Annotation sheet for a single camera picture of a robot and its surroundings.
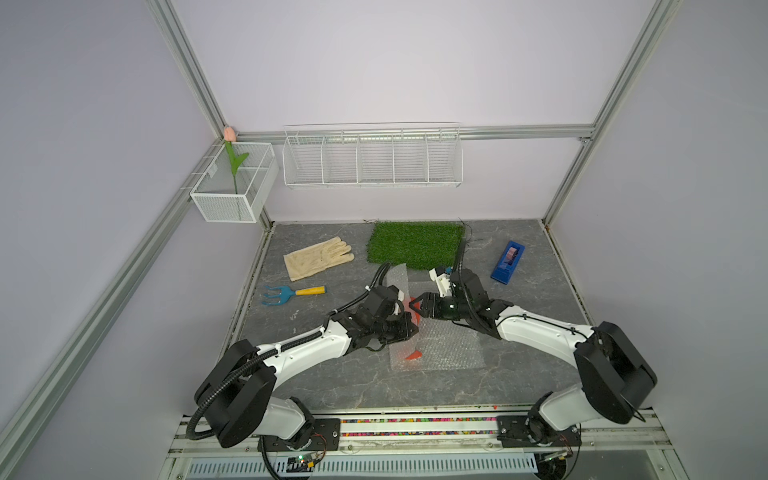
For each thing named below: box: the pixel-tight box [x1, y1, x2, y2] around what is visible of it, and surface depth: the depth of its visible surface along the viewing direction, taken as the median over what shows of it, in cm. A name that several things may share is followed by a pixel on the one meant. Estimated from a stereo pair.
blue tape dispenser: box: [490, 240, 526, 285], surface depth 104 cm
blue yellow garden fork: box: [262, 286, 327, 305], surface depth 102 cm
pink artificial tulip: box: [224, 125, 250, 194], surface depth 92 cm
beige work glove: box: [283, 236, 355, 282], surface depth 111 cm
